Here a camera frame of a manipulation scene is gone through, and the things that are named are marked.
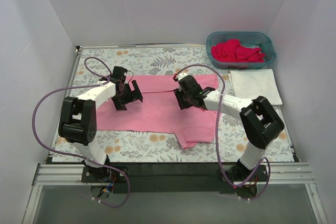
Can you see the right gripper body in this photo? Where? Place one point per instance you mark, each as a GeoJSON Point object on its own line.
{"type": "Point", "coordinates": [185, 99]}

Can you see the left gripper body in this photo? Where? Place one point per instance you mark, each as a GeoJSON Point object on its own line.
{"type": "Point", "coordinates": [128, 98]}

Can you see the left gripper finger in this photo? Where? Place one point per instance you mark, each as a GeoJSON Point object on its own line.
{"type": "Point", "coordinates": [136, 93]}
{"type": "Point", "coordinates": [119, 103]}

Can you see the pink t shirt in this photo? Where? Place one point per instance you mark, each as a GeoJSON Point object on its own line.
{"type": "Point", "coordinates": [159, 112]}

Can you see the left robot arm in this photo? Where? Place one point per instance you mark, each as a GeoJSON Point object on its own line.
{"type": "Point", "coordinates": [78, 120]}

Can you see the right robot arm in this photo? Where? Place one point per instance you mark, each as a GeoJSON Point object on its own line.
{"type": "Point", "coordinates": [261, 122]}

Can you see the floral table cloth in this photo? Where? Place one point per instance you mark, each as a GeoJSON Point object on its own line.
{"type": "Point", "coordinates": [131, 146]}

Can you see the folded white t shirt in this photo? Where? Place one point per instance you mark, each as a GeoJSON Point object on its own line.
{"type": "Point", "coordinates": [249, 84]}

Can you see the red t shirt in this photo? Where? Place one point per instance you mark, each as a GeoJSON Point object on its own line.
{"type": "Point", "coordinates": [233, 51]}

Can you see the teal plastic basket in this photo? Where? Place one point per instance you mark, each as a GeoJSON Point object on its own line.
{"type": "Point", "coordinates": [247, 39]}

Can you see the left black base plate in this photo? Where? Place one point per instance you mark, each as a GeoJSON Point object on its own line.
{"type": "Point", "coordinates": [118, 174]}

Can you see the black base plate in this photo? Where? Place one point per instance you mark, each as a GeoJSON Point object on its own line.
{"type": "Point", "coordinates": [118, 174]}
{"type": "Point", "coordinates": [239, 174]}

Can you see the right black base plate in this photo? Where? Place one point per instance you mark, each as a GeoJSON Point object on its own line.
{"type": "Point", "coordinates": [239, 174]}

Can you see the aluminium frame rail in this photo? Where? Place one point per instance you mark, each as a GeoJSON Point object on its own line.
{"type": "Point", "coordinates": [174, 193]}

